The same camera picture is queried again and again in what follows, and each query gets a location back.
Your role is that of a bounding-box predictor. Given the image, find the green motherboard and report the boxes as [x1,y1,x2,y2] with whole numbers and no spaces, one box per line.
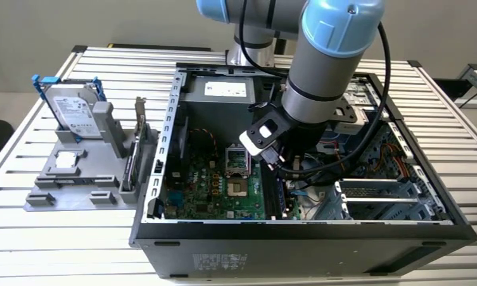
[162,148,303,222]

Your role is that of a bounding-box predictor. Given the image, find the CPU socket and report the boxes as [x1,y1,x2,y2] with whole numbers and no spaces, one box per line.
[226,178,251,198]

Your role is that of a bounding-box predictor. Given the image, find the red black twisted wire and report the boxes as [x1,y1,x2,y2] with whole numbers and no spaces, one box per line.
[188,128,220,157]

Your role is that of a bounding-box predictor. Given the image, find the metal disk bay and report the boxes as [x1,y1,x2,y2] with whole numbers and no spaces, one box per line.
[334,178,450,223]

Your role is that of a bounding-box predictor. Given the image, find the grey power supply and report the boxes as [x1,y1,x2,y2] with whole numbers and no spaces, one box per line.
[178,74,263,147]

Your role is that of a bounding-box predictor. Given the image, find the green graphics card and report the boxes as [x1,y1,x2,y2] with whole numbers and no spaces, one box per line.
[120,97,155,192]

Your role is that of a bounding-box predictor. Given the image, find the grey parts rack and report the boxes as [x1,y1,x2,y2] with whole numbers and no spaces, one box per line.
[23,101,163,213]

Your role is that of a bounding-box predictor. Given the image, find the hard disk in blue carrier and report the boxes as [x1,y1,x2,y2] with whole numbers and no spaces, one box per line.
[32,75,110,142]

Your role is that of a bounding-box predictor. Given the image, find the orange yellow power wires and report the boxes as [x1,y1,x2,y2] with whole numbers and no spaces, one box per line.
[374,142,410,181]

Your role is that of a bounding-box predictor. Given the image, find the black RAM slot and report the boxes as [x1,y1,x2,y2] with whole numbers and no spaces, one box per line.
[267,175,278,221]
[271,178,283,221]
[262,171,272,221]

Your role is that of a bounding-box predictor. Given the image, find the metal drive cage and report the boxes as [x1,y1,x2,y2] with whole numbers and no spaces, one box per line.
[342,76,384,120]

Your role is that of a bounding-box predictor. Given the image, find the metal socket cover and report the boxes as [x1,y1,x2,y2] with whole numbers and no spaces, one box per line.
[224,143,252,178]

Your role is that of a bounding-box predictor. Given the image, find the thick black wrist cable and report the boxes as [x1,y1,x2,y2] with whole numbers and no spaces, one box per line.
[238,0,392,179]

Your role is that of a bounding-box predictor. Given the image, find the small grey wrist camera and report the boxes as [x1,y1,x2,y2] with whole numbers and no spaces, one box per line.
[334,108,370,135]

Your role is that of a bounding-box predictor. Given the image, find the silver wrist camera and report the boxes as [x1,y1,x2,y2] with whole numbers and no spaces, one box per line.
[238,111,290,157]

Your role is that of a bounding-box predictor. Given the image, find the black PC case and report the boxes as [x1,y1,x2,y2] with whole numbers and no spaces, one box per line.
[127,61,477,279]

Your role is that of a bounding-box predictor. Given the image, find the silver CPU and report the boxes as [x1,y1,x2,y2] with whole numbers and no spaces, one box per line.
[58,151,80,167]

